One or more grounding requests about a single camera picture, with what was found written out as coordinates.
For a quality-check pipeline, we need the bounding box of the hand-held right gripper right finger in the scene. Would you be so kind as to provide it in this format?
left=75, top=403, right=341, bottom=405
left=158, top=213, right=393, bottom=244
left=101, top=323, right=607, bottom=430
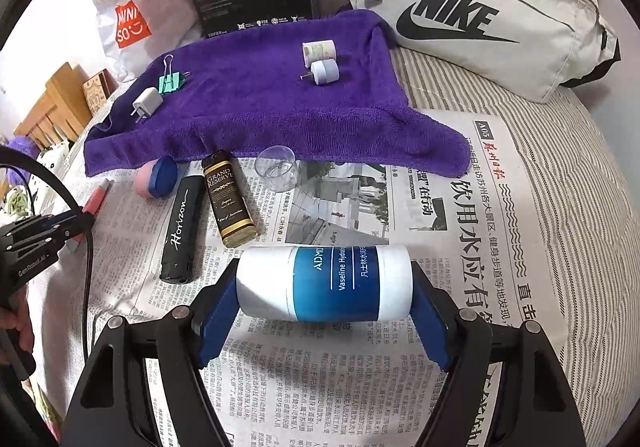
left=409, top=259, right=586, bottom=447

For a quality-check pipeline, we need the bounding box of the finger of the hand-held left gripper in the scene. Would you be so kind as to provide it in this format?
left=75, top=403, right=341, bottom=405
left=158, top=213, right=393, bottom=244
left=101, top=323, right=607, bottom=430
left=10, top=209, right=85, bottom=237
left=50, top=218, right=97, bottom=249

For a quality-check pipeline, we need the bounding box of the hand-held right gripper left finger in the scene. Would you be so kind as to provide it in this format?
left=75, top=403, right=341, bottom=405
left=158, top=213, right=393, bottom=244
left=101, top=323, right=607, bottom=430
left=62, top=259, right=242, bottom=447

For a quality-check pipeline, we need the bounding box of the pink tube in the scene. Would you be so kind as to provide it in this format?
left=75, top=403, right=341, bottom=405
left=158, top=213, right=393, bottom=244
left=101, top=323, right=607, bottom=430
left=75, top=178, right=115, bottom=253

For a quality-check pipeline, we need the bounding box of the black tube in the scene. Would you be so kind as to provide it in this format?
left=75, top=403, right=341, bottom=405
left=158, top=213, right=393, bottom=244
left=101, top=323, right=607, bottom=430
left=160, top=175, right=211, bottom=284

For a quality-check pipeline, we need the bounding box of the pink and blue round container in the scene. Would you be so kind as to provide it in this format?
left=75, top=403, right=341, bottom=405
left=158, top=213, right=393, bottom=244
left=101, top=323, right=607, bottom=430
left=135, top=157, right=179, bottom=200

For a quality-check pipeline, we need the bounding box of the white and blue lotion bottle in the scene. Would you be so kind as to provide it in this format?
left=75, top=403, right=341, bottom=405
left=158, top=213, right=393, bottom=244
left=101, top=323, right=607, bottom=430
left=235, top=244, right=413, bottom=323

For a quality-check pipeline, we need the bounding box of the small brown gold bottle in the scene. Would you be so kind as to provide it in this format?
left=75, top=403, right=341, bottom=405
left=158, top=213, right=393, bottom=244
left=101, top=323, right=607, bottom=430
left=201, top=152, right=258, bottom=249

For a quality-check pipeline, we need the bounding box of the white square charger plug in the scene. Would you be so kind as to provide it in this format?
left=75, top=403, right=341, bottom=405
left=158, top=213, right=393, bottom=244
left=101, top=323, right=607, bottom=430
left=131, top=87, right=165, bottom=124

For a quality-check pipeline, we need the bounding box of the clear plastic cup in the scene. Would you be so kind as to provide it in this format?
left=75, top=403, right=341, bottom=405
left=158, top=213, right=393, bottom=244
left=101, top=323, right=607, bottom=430
left=255, top=145, right=299, bottom=192

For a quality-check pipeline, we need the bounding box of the green binder clip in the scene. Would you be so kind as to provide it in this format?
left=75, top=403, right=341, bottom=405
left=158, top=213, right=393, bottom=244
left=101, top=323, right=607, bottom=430
left=157, top=54, right=191, bottom=95

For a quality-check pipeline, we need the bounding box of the white round plug adapter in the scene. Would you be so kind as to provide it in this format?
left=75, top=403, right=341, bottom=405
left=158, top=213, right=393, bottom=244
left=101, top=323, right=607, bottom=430
left=300, top=59, right=341, bottom=86

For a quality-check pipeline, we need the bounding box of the small white jar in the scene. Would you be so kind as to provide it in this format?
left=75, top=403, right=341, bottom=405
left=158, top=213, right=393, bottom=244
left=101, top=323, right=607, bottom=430
left=301, top=40, right=337, bottom=68

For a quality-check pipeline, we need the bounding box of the person's left hand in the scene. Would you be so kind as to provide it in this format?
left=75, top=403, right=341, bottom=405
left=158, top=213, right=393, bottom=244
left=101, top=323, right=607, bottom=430
left=0, top=294, right=35, bottom=365

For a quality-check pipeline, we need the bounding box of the white dotted pillow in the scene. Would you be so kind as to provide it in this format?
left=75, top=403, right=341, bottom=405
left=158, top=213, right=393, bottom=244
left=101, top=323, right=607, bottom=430
left=30, top=142, right=76, bottom=208

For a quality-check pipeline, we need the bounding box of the purple fluffy toy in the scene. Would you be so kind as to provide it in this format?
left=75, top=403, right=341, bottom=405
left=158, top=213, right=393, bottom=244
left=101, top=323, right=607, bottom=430
left=5, top=136, right=41, bottom=188

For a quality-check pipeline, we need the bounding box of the newspaper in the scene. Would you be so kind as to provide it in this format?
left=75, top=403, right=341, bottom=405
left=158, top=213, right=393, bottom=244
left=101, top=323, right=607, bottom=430
left=30, top=117, right=571, bottom=447

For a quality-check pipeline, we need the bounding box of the wooden headboard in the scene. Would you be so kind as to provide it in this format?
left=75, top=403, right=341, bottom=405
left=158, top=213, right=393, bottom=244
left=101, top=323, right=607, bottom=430
left=14, top=62, right=93, bottom=150

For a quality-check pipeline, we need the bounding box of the patterned brown box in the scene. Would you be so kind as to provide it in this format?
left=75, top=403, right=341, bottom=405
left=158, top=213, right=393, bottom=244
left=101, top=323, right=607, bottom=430
left=81, top=69, right=112, bottom=115

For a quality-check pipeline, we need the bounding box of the purple towel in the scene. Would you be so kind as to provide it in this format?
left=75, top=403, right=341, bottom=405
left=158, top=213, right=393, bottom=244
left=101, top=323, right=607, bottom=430
left=82, top=9, right=473, bottom=179

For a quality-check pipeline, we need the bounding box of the grey waist bag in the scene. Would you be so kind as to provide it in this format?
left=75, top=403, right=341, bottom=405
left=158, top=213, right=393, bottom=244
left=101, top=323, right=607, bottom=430
left=344, top=0, right=621, bottom=104

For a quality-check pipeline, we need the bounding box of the black cable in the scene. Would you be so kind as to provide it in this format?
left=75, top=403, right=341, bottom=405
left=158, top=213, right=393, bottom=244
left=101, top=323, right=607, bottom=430
left=0, top=151, right=98, bottom=380

